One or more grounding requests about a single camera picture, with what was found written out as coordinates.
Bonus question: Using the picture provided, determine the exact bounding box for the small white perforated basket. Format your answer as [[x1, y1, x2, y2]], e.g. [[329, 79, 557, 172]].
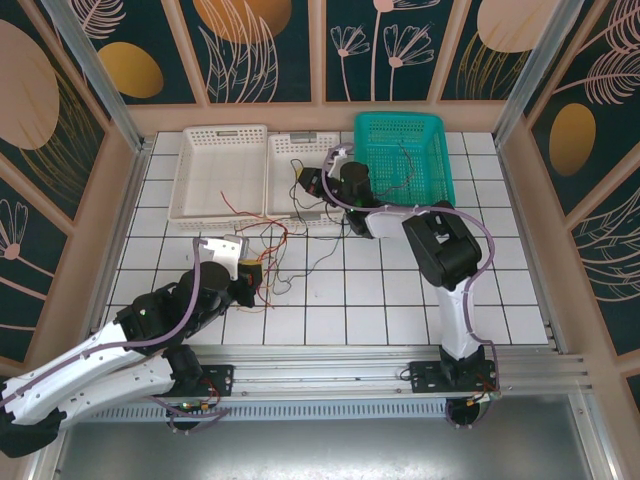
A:
[[264, 132, 347, 230]]

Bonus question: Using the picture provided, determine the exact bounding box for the thin black cable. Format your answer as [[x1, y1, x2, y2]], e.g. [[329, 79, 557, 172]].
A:
[[372, 140, 420, 199], [273, 227, 349, 297], [287, 157, 351, 234]]

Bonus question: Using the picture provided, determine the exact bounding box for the thin red cable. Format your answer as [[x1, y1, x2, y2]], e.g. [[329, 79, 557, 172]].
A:
[[219, 188, 291, 261]]

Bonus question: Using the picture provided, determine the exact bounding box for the teal perforated plastic basket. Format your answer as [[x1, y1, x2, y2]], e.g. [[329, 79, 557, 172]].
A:
[[353, 110, 457, 209]]

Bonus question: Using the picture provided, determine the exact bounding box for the large white perforated basket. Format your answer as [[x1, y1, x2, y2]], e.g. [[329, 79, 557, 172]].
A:
[[167, 123, 269, 233]]

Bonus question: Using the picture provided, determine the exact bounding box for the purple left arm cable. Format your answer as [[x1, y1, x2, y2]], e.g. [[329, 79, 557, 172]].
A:
[[0, 237, 231, 436]]

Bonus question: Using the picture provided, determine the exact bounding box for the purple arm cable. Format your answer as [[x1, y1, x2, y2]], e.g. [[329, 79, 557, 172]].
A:
[[0, 237, 231, 436], [322, 144, 501, 430]]

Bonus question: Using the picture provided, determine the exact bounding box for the aluminium side rail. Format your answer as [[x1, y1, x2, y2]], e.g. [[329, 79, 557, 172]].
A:
[[499, 144, 569, 351], [87, 144, 151, 346]]

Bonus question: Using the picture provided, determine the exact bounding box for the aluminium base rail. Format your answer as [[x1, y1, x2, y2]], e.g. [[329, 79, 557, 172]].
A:
[[82, 343, 586, 401]]

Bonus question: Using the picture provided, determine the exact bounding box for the black round cable port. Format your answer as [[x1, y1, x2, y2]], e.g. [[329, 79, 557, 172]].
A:
[[167, 407, 194, 437], [446, 397, 484, 430]]

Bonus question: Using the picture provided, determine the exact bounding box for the grey slotted cable duct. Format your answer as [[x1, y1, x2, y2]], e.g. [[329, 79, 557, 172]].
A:
[[74, 402, 451, 424]]

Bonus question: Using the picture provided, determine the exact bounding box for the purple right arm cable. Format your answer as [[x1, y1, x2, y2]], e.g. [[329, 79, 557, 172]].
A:
[[322, 144, 501, 430]]

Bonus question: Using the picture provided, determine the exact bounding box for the aluminium frame post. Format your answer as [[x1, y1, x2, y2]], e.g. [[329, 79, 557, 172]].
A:
[[492, 0, 586, 146], [39, 0, 151, 151]]

